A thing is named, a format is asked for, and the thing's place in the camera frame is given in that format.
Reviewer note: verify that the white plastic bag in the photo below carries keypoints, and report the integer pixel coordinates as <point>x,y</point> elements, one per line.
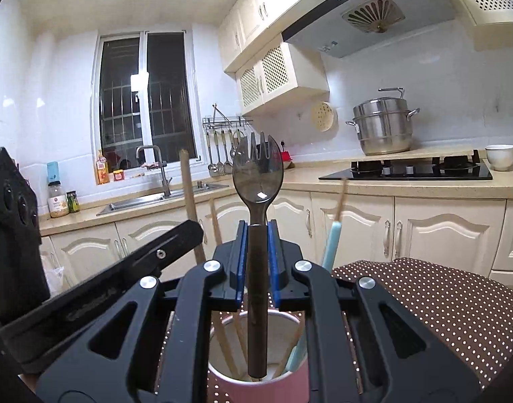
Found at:
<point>57,279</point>

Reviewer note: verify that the metal faucet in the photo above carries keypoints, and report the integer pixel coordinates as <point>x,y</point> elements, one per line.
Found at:
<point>166,176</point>

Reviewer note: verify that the dark plastic spoon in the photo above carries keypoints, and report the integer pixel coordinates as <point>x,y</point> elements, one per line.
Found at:
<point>258,184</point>

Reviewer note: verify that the dark plastic fork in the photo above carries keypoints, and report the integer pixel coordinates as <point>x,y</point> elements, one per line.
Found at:
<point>251,147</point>

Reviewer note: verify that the red container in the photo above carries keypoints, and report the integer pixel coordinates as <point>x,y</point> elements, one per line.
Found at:
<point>287,157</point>

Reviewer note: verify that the white framed window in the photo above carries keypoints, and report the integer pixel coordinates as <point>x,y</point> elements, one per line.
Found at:
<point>168,92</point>

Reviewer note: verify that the white bowl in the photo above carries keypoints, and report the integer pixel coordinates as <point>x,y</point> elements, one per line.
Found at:
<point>500,157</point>

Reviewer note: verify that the black glass gas stove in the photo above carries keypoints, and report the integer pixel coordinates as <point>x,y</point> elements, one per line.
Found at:
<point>407,171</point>

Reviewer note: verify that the stainless steel steamer pot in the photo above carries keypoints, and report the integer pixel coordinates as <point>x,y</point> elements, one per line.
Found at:
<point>382,130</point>

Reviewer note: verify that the large clear labelled jar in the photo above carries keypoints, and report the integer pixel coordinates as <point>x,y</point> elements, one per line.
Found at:
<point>58,201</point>

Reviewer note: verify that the small green jar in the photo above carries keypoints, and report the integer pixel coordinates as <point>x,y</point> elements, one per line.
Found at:
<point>73,202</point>

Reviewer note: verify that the metal wall utensil rack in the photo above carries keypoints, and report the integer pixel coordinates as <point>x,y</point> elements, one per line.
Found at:
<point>227,119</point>

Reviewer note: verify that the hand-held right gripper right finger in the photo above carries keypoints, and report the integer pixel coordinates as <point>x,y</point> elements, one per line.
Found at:
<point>274,268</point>

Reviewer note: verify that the metal spatula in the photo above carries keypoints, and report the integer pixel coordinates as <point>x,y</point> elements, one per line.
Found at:
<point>228,163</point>

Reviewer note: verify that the brown polka dot tablecloth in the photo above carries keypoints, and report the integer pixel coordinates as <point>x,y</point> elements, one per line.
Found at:
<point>428,302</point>

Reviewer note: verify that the orange bottle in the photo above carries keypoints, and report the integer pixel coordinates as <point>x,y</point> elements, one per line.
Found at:
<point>102,170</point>

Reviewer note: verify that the light blue knife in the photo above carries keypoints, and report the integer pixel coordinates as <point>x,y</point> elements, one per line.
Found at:
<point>332,245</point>

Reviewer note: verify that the cream base cabinets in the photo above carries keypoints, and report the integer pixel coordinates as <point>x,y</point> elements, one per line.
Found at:
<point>441,226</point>

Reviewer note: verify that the cream upper wall cabinets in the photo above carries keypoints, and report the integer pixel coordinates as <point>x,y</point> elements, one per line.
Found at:
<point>256,8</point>

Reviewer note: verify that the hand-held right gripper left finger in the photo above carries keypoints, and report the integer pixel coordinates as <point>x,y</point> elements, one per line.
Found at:
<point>239,268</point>

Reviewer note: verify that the stainless steel sink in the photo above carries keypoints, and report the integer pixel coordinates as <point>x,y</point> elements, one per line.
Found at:
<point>143,201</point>

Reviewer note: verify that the round perforated steamer plate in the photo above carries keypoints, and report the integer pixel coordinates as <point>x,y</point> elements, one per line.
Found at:
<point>322,116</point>

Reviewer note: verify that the pink cup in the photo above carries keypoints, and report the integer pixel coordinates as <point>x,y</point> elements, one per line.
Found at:
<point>256,392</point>

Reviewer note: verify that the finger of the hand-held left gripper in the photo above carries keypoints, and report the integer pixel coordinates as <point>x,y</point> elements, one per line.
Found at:
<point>113,268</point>

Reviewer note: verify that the light blue container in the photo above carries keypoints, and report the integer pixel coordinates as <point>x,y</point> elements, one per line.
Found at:
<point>53,172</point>

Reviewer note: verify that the grey range hood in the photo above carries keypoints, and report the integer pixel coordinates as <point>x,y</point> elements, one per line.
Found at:
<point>365,12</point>

